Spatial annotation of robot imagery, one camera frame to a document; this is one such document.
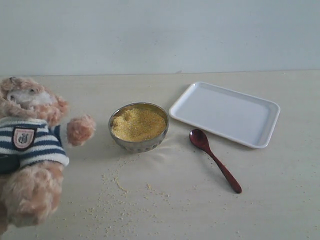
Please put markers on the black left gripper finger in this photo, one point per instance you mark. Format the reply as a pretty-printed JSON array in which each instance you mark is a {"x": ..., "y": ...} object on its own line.
[{"x": 9, "y": 163}]

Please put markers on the pink teddy bear striped shirt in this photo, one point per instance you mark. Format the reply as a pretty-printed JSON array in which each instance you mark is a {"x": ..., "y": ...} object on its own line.
[{"x": 32, "y": 127}]

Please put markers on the steel bowl of millet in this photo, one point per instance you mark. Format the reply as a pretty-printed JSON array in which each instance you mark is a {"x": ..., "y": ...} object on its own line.
[{"x": 139, "y": 127}]

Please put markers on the dark red wooden spoon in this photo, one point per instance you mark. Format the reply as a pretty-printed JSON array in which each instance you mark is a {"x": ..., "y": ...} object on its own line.
[{"x": 199, "y": 139}]

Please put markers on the white rectangular plastic tray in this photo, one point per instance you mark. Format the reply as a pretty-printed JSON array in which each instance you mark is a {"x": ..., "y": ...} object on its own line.
[{"x": 242, "y": 118}]

